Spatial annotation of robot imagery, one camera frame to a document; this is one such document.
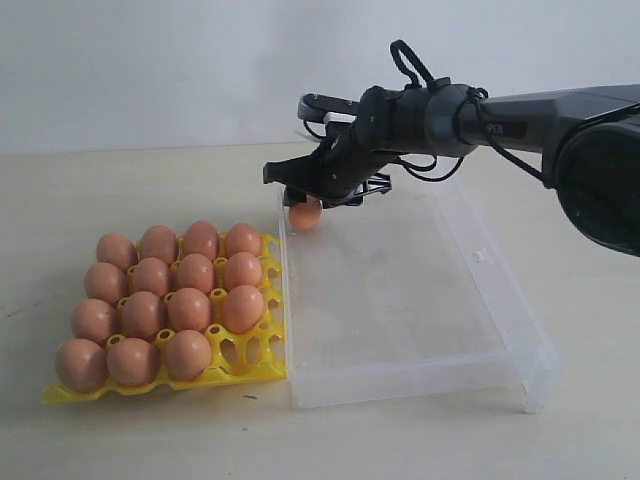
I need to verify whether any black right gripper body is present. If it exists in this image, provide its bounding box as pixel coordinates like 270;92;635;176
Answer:
304;120;396;208

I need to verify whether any brown egg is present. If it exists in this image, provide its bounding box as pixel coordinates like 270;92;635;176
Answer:
130;258;171;297
164;330;212;381
288;198;322;231
84;262;128;304
55;338;108;393
70;298;119;346
118;291;165;341
176;253;215;295
182;220;219;260
139;224;179;265
224;222;262;257
223;252;263;291
96;232;138;272
106;338;160;387
166;287;212;332
222;285;265;334

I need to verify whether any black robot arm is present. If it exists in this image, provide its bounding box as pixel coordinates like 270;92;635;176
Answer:
263;80;639;255

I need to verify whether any clear plastic container box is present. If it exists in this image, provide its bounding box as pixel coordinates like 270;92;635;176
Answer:
279;179;560;413

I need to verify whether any yellow plastic egg tray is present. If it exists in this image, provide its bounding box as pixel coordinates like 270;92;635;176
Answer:
42;233;286;405

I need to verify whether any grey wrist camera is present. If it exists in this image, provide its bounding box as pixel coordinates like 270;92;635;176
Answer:
297;93;359;124

